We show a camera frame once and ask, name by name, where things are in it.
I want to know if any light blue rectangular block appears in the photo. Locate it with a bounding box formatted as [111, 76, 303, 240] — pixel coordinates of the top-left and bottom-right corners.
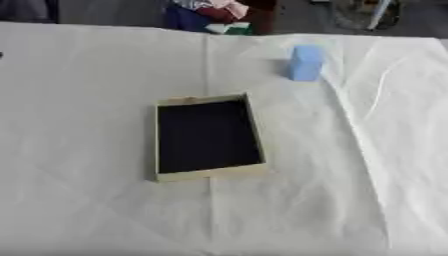
[285, 44, 326, 82]

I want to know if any tan cardboard box black inside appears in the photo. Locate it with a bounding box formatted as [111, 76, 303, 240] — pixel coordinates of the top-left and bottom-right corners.
[152, 92, 270, 183]

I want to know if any tripod with white leg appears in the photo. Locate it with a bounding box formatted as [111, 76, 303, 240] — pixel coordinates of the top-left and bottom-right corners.
[330, 0, 405, 32]

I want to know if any pile of coloured cloths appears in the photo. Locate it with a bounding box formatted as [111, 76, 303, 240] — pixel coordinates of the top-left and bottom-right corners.
[162, 0, 279, 36]

